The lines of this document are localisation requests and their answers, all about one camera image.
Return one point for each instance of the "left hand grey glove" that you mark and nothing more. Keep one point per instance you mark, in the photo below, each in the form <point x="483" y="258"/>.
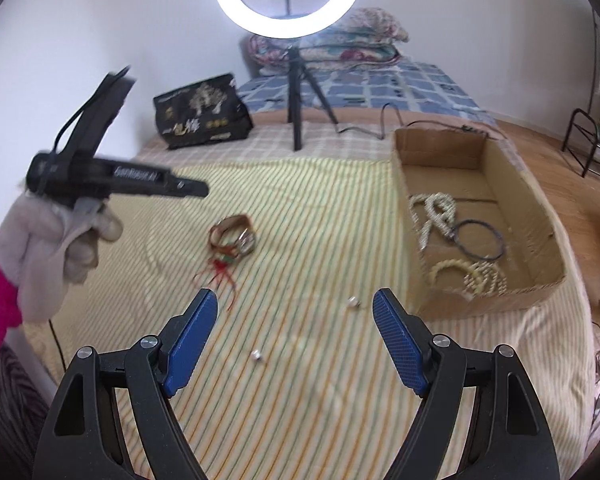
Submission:
<point x="46" y="247"/>

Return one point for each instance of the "dark blue bangle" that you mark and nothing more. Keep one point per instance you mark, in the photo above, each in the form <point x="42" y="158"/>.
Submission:
<point x="479" y="240"/>

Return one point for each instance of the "pink checked bedsheet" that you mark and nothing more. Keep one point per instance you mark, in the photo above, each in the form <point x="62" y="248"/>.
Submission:
<point x="367" y="135"/>

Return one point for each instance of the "folded floral quilt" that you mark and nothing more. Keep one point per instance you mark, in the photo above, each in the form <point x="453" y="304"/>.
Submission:
<point x="367" y="37"/>

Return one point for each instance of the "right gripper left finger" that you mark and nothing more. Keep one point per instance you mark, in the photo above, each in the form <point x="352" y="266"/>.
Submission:
<point x="182" y="341"/>

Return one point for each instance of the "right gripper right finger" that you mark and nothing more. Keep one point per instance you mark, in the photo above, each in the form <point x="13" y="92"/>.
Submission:
<point x="406" y="338"/>

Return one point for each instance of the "open cardboard box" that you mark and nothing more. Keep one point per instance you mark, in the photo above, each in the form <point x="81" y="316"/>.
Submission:
<point x="445" y="177"/>

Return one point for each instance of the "white ring light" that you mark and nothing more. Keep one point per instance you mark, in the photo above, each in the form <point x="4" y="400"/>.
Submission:
<point x="285" y="28"/>

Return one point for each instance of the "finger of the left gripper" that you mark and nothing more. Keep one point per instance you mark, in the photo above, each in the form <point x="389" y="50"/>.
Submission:
<point x="165" y="185"/>

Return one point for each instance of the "red cord jade pendant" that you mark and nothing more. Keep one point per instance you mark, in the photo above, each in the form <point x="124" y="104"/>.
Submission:
<point x="216" y="274"/>

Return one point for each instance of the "black clothes rack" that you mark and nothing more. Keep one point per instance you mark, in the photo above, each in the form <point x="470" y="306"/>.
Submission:
<point x="581" y="140"/>

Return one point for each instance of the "red leather strap watch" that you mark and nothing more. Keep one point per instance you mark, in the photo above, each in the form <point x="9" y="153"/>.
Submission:
<point x="233" y="237"/>

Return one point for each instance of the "black tripod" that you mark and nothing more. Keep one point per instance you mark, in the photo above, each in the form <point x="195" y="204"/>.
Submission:
<point x="298" y="72"/>

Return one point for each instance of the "blue checked bedsheet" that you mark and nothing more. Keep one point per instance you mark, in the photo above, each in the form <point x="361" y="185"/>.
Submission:
<point x="410" y="85"/>

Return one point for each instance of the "black snack bag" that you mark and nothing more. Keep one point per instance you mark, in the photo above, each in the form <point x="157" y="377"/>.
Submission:
<point x="206" y="112"/>

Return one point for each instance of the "yellow striped blanket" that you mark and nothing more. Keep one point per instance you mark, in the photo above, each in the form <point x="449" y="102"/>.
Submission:
<point x="326" y="402"/>

